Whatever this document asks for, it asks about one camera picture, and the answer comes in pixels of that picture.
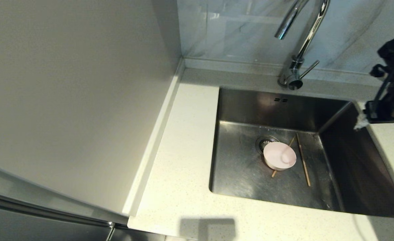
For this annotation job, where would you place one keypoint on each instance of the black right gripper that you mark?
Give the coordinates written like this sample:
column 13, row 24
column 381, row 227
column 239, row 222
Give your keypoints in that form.
column 387, row 112

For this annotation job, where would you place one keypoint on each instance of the wooden chopstick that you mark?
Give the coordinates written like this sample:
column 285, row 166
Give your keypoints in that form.
column 274, row 173
column 304, row 162

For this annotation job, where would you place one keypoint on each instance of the pink bowl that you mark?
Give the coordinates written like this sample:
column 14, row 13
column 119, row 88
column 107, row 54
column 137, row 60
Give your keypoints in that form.
column 277, row 155

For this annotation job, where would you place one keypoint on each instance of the stainless steel sink basin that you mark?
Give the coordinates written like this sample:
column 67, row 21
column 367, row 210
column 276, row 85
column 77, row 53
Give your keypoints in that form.
column 243, row 180

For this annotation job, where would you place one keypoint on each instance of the chrome gooseneck faucet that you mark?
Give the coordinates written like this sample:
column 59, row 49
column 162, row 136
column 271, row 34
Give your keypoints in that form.
column 296, row 68

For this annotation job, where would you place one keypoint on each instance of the round metal drain strainer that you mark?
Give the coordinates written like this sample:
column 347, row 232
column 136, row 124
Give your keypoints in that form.
column 262, row 142

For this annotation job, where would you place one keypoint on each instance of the grey tall cabinet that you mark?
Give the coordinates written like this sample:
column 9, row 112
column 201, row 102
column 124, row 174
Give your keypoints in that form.
column 66, row 100

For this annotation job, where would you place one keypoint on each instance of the chrome cabinet rail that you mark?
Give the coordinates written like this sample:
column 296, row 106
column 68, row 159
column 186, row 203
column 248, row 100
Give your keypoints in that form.
column 49, row 210

